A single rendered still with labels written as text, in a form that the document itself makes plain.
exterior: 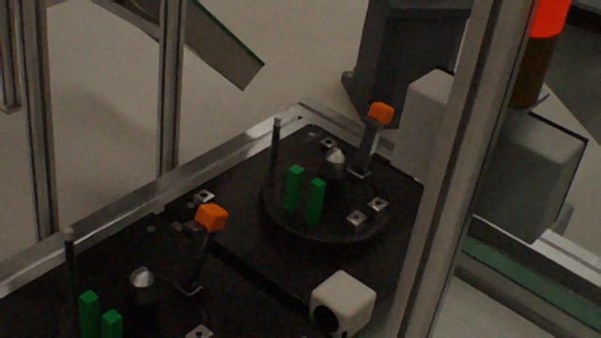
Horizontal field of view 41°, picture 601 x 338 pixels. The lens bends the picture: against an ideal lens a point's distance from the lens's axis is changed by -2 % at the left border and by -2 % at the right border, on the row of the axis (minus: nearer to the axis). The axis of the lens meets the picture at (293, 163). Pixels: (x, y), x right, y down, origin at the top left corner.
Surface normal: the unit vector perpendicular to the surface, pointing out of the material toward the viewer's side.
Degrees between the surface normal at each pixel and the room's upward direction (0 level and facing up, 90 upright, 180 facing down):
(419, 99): 90
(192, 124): 0
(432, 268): 90
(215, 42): 90
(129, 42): 0
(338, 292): 0
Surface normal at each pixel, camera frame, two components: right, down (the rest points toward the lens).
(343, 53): 0.12, -0.80
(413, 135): -0.64, 0.39
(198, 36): 0.63, 0.52
